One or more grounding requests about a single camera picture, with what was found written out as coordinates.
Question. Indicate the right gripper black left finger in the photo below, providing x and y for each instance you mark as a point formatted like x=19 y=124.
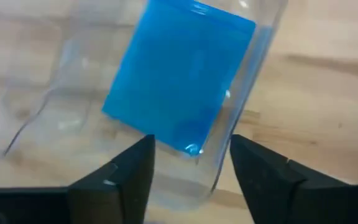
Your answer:
x=120 y=193

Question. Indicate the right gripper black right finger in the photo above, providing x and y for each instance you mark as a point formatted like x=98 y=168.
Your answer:
x=269 y=186

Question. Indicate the clear plastic bin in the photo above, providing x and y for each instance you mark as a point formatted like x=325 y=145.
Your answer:
x=57 y=102
x=253 y=77

